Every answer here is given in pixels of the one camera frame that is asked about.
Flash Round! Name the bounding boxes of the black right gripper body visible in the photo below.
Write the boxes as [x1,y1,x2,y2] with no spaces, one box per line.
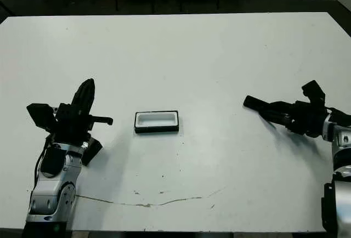
[285,100,330,137]

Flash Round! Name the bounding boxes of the black slim camera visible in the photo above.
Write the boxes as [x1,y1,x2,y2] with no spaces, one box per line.
[243,94,272,114]

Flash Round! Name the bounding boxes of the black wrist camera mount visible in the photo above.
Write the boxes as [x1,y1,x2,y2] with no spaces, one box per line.
[301,80,327,104]
[26,103,56,134]

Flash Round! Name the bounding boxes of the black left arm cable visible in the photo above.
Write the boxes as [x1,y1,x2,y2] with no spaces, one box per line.
[34,135,55,186]

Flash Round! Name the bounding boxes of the black box lid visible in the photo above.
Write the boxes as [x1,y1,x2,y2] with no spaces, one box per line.
[81,136,104,167]

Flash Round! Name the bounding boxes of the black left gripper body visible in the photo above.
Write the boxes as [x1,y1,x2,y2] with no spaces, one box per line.
[50,103,114,144]

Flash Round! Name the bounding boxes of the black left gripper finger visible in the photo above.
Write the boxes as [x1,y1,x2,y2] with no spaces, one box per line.
[82,78,97,115]
[72,79,90,114]

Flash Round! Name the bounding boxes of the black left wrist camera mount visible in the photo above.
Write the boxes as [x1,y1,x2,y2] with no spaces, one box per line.
[26,103,56,134]

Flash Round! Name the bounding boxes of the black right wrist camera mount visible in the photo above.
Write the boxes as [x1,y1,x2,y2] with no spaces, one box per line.
[301,80,327,104]

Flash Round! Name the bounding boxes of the black box white insert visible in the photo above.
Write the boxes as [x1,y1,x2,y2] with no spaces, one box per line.
[134,110,180,134]

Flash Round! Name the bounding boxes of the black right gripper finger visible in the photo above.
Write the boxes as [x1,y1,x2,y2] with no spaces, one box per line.
[260,111,291,129]
[263,101,296,112]

